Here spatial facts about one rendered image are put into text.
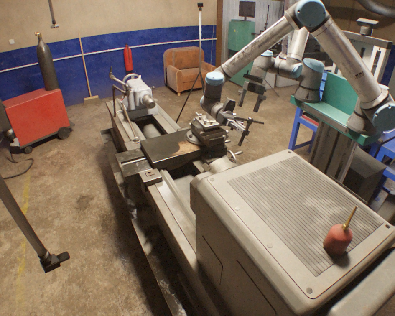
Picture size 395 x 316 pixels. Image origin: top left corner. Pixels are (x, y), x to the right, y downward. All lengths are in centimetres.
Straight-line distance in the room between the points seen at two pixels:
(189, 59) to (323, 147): 410
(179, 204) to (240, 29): 467
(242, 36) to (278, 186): 504
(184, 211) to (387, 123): 116
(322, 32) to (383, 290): 97
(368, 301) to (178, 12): 568
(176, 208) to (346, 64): 115
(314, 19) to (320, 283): 96
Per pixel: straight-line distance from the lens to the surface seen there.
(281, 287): 67
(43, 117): 414
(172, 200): 151
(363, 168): 215
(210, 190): 84
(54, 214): 294
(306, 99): 179
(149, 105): 209
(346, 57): 123
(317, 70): 176
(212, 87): 127
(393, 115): 136
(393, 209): 297
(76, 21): 537
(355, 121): 156
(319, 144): 204
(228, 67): 137
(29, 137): 418
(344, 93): 178
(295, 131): 321
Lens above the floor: 189
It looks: 35 degrees down
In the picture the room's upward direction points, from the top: straight up
